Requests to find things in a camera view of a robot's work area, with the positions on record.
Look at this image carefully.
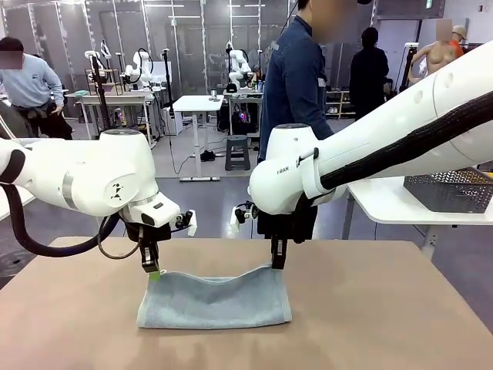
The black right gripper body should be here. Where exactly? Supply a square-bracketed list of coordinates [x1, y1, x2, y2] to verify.
[265, 200, 307, 244]

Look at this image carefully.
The bare skin-tone mannequin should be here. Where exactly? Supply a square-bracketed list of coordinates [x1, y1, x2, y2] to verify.
[408, 18, 461, 86]

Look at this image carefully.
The dark round floor plate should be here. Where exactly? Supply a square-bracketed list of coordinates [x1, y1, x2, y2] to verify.
[0, 246, 38, 278]

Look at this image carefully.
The person in black clothes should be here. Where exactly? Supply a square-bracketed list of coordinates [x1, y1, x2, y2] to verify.
[349, 26, 391, 121]

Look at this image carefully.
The white shoe rack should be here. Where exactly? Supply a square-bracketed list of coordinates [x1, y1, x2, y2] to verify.
[325, 90, 357, 120]

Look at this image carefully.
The white background workbench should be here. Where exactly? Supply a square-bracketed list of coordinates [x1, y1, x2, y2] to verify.
[75, 90, 157, 150]

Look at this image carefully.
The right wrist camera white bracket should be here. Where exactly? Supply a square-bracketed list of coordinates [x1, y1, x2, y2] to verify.
[230, 202, 260, 235]

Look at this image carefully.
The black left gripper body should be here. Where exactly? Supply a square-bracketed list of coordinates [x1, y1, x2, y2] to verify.
[123, 220, 173, 248]

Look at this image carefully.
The person in light blue sweater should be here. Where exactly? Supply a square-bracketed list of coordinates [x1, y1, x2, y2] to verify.
[0, 36, 74, 140]

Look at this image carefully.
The black stand with white head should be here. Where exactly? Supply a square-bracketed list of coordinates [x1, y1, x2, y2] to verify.
[400, 41, 419, 93]

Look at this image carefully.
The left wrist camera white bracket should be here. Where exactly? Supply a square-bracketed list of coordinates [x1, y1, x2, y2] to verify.
[171, 209, 198, 236]

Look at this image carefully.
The black tripod stand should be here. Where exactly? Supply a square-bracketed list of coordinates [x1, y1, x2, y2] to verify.
[160, 48, 177, 136]

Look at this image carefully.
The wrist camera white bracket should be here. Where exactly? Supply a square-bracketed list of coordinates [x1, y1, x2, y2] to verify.
[171, 209, 198, 236]
[230, 202, 260, 235]

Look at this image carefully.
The black braided right arm sleeve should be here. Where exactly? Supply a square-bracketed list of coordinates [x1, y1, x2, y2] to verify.
[319, 92, 493, 190]

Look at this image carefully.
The blue-grey towel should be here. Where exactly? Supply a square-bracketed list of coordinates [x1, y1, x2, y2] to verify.
[137, 263, 293, 331]

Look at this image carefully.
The grey plastic step stool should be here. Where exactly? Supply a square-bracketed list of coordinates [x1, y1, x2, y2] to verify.
[224, 134, 252, 172]

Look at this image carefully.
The person in denim jacket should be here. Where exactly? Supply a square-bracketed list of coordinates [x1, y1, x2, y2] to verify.
[257, 0, 361, 242]

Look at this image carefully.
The white drawer cabinet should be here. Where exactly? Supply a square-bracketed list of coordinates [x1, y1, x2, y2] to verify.
[161, 106, 184, 136]

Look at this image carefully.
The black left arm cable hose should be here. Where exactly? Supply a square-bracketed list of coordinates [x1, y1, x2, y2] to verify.
[0, 180, 124, 258]

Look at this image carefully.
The white side table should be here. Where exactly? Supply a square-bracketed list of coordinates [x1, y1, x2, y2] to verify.
[341, 175, 493, 255]
[0, 137, 66, 221]

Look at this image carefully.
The white standing desk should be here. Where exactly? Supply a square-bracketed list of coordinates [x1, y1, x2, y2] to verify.
[172, 95, 225, 183]

